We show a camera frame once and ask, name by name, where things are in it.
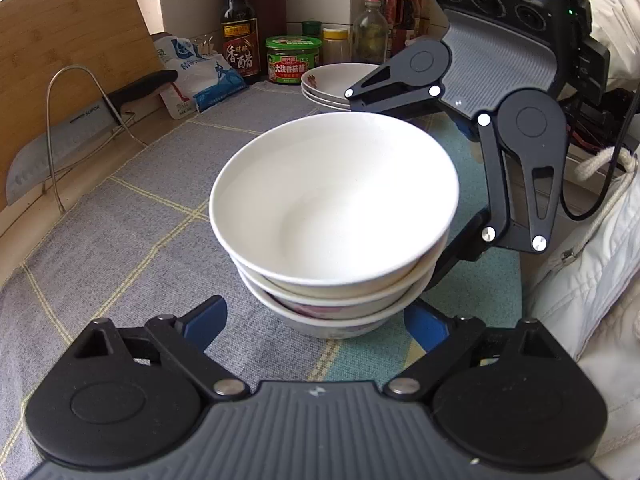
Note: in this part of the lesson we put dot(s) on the grey and teal checked mat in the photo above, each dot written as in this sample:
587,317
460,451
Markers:
125,200

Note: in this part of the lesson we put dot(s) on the white jacket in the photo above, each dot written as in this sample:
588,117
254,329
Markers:
600,310

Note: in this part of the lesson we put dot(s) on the person's right forearm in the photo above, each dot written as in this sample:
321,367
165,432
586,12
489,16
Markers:
620,25

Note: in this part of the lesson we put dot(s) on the red sauce bottle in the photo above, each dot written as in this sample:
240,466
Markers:
401,10

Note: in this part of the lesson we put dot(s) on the green lid sauce jar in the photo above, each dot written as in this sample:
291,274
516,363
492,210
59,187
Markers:
292,62

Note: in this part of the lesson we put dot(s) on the wooden cutting board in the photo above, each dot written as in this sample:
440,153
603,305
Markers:
60,35

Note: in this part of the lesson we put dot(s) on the white and blue salt bag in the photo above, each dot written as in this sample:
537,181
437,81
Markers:
200,80

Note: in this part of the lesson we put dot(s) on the dark red knife block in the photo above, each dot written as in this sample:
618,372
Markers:
272,10

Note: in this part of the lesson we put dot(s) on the clear glass bottle red cap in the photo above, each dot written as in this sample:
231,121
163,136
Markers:
371,35

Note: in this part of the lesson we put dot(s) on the yellow lid spice jar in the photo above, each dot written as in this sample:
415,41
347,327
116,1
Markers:
336,45

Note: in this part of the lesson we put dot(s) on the white plate two flower prints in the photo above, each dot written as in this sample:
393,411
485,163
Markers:
335,77

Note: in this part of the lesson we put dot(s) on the dark vinegar bottle red label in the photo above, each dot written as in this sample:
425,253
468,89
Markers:
240,50

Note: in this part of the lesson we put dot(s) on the plain white bowl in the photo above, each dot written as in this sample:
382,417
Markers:
350,294
325,200

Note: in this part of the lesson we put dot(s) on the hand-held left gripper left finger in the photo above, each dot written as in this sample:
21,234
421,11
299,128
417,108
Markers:
205,317

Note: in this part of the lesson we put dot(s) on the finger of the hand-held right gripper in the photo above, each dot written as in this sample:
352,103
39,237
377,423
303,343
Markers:
492,185
380,95

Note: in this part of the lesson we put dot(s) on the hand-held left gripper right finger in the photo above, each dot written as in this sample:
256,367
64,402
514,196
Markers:
427,327

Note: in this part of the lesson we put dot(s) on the metal binder clip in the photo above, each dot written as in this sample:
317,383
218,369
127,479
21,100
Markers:
211,46
201,46

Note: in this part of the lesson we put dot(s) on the white bowl pink floral print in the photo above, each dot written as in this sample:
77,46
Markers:
325,327

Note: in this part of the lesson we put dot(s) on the small green lid jar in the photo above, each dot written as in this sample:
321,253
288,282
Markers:
311,29

